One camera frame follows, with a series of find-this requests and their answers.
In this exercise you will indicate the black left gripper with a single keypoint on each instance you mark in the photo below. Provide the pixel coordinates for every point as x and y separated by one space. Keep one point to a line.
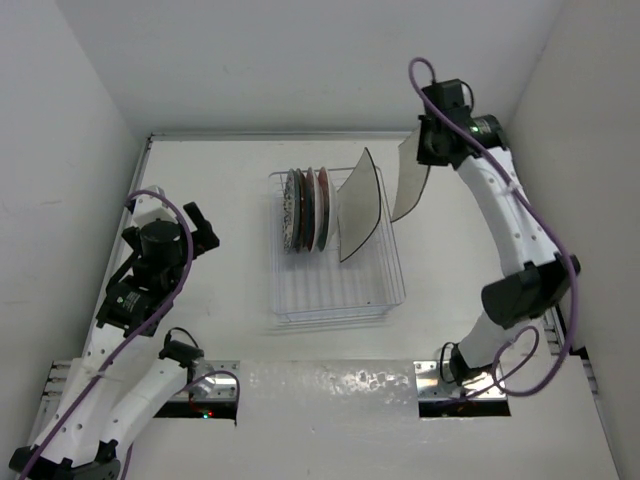
204 239

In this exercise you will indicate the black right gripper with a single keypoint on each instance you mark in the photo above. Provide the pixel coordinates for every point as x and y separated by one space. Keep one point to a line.
425 155

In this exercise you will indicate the square grey plate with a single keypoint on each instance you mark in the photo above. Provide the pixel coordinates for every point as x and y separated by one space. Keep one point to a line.
359 206
412 177

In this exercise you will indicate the red floral round plate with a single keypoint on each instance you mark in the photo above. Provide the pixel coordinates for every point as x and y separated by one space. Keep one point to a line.
330 208

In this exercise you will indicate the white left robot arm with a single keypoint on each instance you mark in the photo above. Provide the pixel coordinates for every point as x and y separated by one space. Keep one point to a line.
97 419

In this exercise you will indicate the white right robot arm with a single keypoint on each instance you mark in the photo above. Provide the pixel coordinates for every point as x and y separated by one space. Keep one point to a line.
534 275

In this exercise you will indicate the black white speckled plate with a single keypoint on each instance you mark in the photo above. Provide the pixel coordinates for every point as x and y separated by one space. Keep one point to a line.
289 210

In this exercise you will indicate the white round plate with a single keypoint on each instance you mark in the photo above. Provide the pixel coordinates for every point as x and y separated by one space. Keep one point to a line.
319 210

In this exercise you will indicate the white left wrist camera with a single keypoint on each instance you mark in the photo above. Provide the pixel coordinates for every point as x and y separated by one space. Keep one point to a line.
145 209

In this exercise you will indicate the white wire dish rack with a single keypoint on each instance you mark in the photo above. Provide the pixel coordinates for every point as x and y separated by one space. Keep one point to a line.
312 288

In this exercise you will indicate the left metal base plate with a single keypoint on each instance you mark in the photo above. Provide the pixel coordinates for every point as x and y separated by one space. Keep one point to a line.
212 381

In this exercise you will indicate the metal base plate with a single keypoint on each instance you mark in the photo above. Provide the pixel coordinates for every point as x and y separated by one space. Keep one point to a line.
212 381
431 388

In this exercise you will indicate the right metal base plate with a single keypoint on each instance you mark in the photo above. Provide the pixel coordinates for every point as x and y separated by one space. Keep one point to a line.
431 388

